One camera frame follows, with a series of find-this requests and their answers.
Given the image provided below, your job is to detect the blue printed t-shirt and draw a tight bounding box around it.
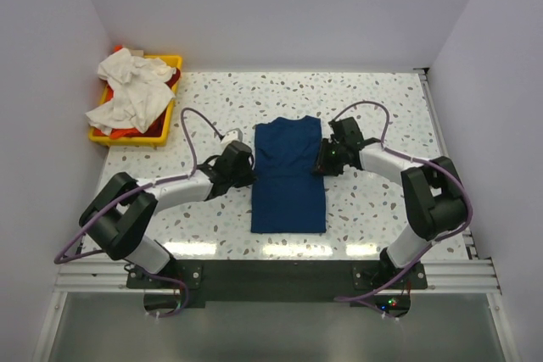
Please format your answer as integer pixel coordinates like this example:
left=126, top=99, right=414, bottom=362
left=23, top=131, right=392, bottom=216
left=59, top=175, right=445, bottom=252
left=251, top=116, right=327, bottom=234

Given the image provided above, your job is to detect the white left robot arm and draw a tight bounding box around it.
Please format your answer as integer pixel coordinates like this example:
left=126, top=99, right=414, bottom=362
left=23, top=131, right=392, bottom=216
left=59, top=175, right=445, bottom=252
left=79, top=141, right=255, bottom=275

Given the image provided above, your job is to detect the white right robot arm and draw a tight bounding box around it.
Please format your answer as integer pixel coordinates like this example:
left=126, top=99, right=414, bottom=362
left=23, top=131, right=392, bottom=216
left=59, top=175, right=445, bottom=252
left=313, top=118, right=471, bottom=287

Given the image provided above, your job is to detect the red t-shirt in bin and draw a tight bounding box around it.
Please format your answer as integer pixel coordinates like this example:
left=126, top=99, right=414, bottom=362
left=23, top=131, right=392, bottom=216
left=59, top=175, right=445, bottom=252
left=146, top=68, right=181, bottom=137

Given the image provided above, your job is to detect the yellow plastic bin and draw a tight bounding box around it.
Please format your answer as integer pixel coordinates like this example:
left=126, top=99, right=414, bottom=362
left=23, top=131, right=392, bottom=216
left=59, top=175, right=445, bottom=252
left=88, top=55, right=182, bottom=148

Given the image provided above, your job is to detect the white crumpled t-shirt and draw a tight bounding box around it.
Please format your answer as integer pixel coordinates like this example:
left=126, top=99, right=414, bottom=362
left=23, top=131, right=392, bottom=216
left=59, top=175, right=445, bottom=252
left=86, top=47, right=177, bottom=135

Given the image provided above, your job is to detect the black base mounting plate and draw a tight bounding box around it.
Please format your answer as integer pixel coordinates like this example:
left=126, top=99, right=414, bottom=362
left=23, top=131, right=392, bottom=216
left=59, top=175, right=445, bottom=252
left=126, top=256, right=426, bottom=310

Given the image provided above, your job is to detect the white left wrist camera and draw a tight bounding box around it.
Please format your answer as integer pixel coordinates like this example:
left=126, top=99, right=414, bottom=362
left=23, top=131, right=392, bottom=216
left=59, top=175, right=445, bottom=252
left=221, top=128, right=243, bottom=146

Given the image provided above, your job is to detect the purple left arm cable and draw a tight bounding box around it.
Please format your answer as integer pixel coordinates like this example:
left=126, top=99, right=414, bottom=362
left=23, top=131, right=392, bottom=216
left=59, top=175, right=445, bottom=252
left=53, top=108, right=226, bottom=319

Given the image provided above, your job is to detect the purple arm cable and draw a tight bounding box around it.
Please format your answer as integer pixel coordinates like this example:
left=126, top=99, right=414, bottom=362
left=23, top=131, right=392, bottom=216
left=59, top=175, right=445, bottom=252
left=53, top=108, right=226, bottom=319
left=334, top=101, right=475, bottom=306

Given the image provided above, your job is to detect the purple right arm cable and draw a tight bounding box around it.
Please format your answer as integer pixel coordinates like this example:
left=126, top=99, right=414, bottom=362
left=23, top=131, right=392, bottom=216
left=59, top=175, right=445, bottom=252
left=334, top=101, right=475, bottom=306

